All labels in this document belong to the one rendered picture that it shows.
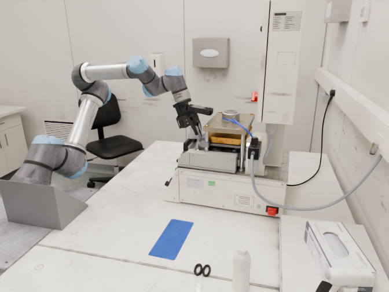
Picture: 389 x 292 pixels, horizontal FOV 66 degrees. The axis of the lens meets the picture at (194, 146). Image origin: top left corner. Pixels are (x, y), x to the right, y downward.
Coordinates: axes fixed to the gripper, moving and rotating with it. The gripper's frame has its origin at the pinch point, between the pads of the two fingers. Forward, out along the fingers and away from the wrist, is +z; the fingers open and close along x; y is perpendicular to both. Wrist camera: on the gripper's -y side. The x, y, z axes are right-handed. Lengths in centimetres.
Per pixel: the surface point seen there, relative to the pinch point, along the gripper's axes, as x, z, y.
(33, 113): -136, -48, 239
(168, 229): 36.4, 22.7, 11.5
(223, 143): 9.9, 1.4, -12.5
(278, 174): 11.6, 19.1, -31.0
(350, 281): 77, 15, -49
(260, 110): 16.4, -8.9, -32.2
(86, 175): -127, 35, 197
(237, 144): 10.2, 3.3, -18.4
